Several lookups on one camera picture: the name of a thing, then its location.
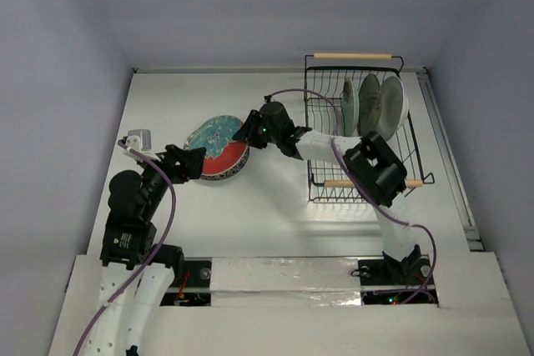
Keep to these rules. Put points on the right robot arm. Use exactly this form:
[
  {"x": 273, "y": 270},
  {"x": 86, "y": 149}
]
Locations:
[{"x": 370, "y": 164}]

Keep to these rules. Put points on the light green flower plate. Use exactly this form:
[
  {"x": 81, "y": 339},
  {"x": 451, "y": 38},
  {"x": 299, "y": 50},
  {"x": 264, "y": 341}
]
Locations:
[{"x": 349, "y": 104}]

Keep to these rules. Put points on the black wire dish rack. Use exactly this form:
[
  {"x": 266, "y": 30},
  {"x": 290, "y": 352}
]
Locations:
[{"x": 324, "y": 75}]

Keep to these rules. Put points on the blue floral white plate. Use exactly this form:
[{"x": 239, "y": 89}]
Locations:
[{"x": 224, "y": 157}]

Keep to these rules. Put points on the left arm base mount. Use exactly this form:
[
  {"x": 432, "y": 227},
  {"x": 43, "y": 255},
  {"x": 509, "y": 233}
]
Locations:
[{"x": 193, "y": 289}]

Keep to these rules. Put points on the white deep plate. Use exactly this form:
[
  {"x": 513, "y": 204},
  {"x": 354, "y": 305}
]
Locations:
[{"x": 394, "y": 107}]

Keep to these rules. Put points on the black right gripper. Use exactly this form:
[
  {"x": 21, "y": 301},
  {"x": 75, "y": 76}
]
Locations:
[{"x": 254, "y": 127}]

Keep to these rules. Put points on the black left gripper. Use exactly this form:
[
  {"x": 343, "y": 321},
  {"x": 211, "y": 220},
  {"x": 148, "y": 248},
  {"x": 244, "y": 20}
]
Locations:
[{"x": 188, "y": 165}]

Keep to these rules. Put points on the metal side rail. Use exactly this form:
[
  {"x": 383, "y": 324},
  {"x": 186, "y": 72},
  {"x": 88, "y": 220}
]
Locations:
[{"x": 453, "y": 177}]

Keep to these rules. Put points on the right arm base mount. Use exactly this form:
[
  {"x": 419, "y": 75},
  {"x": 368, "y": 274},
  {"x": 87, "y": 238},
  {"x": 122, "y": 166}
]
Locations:
[{"x": 380, "y": 287}]

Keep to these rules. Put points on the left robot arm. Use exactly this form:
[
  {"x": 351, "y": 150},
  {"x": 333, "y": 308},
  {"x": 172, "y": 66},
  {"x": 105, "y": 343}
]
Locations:
[{"x": 137, "y": 266}]

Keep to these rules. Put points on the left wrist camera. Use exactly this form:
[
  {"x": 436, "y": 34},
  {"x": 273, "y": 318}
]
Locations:
[{"x": 139, "y": 139}]

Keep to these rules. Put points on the grey-green mottled plate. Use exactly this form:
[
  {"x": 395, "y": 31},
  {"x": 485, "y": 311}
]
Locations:
[{"x": 370, "y": 106}]

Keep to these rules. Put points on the red and teal plate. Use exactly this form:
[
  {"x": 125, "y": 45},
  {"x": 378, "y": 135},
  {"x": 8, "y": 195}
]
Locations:
[{"x": 226, "y": 123}]

